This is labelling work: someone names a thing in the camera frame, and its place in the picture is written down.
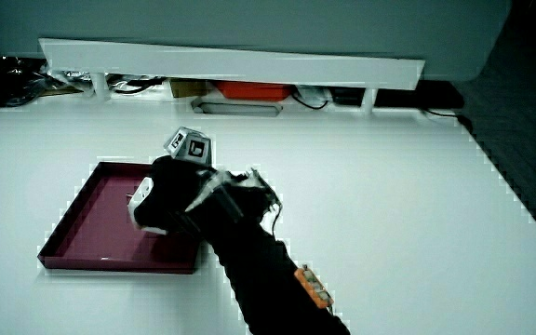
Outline orange forearm sensor module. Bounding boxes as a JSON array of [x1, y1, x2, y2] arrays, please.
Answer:
[[293, 264, 336, 310]]

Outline person's right forearm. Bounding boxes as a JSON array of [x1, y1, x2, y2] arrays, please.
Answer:
[[202, 211, 352, 335]]

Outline orange box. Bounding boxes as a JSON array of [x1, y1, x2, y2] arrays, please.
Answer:
[[214, 80, 294, 102]]

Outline grey power strip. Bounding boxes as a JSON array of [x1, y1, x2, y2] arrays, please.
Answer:
[[191, 96, 285, 118]]

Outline black plastic bag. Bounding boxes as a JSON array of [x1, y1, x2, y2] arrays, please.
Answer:
[[0, 51, 49, 113]]

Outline black cable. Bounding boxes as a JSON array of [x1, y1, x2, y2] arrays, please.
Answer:
[[420, 107, 475, 134], [113, 76, 168, 96], [290, 92, 330, 112]]

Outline white adapter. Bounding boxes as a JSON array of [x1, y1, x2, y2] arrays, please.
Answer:
[[295, 85, 332, 109]]

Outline crumpled silver foil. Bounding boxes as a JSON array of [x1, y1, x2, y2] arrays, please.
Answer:
[[46, 68, 94, 96]]

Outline brown cardboard box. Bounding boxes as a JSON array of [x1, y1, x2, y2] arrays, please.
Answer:
[[169, 78, 211, 100]]

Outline person's right hand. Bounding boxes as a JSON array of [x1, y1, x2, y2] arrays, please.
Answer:
[[132, 126, 282, 238]]

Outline white socket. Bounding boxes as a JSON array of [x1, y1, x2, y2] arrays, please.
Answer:
[[127, 176, 168, 235]]

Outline small black box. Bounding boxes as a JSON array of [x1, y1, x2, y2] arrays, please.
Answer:
[[329, 86, 368, 108]]

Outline maroon square tray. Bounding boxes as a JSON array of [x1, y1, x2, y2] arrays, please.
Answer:
[[36, 161, 203, 275]]

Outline white raised shelf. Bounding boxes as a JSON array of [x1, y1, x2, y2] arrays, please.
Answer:
[[38, 37, 426, 115]]

